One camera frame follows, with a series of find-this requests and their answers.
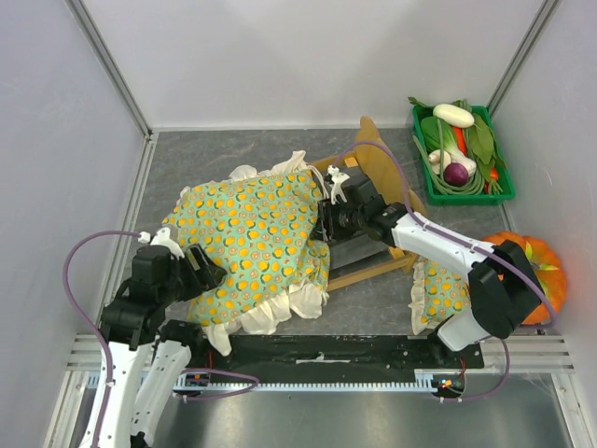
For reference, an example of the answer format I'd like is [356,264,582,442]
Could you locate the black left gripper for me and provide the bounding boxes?
[158,242,227,304]

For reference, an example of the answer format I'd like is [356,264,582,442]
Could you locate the lemon print cushion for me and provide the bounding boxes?
[162,151,330,356]

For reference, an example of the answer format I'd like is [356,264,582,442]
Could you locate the wooden pet bed frame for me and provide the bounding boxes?
[312,116,426,292]

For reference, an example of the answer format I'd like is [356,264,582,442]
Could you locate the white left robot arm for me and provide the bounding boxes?
[80,244,226,447]

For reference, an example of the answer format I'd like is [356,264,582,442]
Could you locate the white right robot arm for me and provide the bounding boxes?
[188,203,494,355]

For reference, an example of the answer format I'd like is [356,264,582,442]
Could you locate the white mushroom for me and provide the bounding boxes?
[428,149,451,175]

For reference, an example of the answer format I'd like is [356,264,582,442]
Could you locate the purple onion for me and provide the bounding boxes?
[443,162,469,187]

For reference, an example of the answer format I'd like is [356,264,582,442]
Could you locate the small lemon print pillow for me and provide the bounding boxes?
[409,259,471,335]

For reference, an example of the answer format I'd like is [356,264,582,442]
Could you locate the bok choy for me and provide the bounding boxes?
[420,117,477,176]

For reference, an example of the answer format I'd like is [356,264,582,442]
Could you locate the green plastic crate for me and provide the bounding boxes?
[409,97,515,205]

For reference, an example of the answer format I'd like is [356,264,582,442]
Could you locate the green long beans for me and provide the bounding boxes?
[412,135,484,196]

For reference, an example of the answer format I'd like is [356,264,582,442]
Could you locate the orange carrot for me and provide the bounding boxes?
[451,126,467,156]

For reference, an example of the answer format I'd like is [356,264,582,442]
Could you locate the white eggplant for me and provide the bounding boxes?
[433,104,475,129]

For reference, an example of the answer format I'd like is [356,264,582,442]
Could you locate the green spinach leaves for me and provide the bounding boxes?
[408,96,505,167]

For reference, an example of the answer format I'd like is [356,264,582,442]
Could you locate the orange pumpkin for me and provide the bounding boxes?
[483,231,567,314]

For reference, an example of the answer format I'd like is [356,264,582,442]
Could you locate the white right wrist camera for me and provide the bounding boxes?
[327,165,350,205]

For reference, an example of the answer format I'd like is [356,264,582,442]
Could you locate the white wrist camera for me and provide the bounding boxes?
[137,225,185,259]
[327,165,350,205]

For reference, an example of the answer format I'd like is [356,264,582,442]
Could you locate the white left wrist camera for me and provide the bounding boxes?
[137,225,185,259]

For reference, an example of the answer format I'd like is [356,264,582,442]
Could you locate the white cable duct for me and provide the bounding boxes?
[88,371,467,393]

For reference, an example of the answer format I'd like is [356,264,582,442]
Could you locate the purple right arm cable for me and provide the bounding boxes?
[330,141,560,403]

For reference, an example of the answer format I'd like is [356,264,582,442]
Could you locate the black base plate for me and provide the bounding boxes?
[189,335,484,385]

